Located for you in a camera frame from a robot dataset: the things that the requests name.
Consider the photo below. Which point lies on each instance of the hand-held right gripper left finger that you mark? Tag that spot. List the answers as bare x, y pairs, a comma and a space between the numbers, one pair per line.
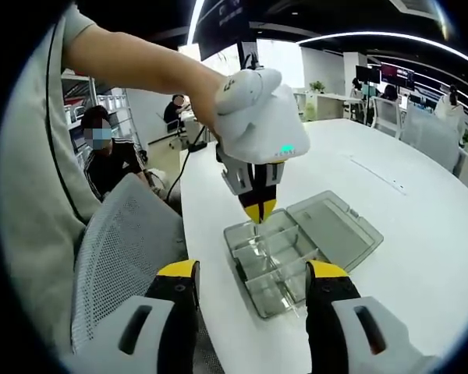
179, 311

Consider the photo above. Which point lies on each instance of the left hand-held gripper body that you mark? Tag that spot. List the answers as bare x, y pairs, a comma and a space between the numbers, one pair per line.
257, 117

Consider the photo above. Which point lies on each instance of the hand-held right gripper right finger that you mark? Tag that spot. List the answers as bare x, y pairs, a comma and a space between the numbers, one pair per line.
327, 311

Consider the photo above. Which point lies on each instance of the clear grey guide fixture box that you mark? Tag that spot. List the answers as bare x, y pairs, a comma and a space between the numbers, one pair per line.
335, 230

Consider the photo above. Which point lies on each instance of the potted plant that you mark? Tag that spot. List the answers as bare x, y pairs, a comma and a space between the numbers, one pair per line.
317, 86

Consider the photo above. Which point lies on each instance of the grey mesh office chair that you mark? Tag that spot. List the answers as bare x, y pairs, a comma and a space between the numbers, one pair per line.
121, 241

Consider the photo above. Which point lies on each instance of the hanging dark screen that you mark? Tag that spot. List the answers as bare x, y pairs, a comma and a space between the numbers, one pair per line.
226, 23

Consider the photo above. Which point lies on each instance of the person's grey shirt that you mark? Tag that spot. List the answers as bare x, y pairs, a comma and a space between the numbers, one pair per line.
27, 175

